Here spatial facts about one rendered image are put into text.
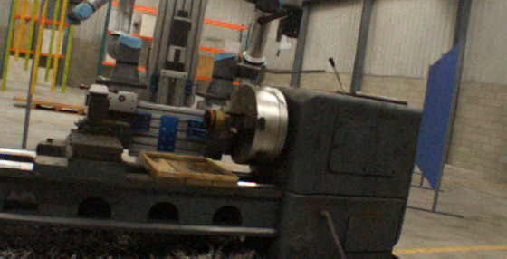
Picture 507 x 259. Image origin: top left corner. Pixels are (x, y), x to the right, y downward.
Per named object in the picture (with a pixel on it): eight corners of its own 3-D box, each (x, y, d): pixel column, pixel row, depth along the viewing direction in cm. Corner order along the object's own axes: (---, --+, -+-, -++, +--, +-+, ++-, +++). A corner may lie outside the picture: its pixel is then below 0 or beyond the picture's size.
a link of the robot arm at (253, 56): (233, 70, 258) (256, -24, 227) (260, 74, 261) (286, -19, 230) (234, 81, 249) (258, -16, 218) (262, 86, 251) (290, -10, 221)
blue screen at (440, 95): (394, 169, 1014) (412, 62, 1002) (430, 176, 994) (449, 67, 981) (403, 207, 616) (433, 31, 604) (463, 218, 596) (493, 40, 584)
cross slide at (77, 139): (109, 140, 192) (110, 129, 191) (122, 161, 152) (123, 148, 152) (68, 136, 185) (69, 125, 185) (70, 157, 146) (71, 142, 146)
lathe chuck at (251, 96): (240, 152, 208) (254, 81, 203) (268, 177, 179) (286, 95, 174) (221, 150, 204) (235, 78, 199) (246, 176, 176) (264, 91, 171)
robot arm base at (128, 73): (110, 79, 242) (112, 60, 241) (138, 82, 246) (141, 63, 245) (109, 79, 227) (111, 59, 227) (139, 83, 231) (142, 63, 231)
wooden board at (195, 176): (208, 167, 204) (209, 158, 203) (238, 187, 170) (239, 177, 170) (138, 160, 192) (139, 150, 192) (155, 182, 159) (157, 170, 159)
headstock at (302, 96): (351, 176, 241) (365, 100, 239) (414, 200, 198) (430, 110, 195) (244, 167, 218) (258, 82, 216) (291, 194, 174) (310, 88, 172)
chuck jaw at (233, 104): (244, 121, 192) (242, 97, 199) (249, 114, 188) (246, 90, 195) (218, 118, 188) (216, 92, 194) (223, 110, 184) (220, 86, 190)
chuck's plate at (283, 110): (247, 153, 209) (263, 82, 204) (277, 177, 181) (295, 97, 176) (240, 152, 208) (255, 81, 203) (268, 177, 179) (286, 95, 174)
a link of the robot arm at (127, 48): (120, 60, 228) (124, 33, 227) (110, 59, 238) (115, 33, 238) (142, 63, 235) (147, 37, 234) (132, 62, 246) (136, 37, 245)
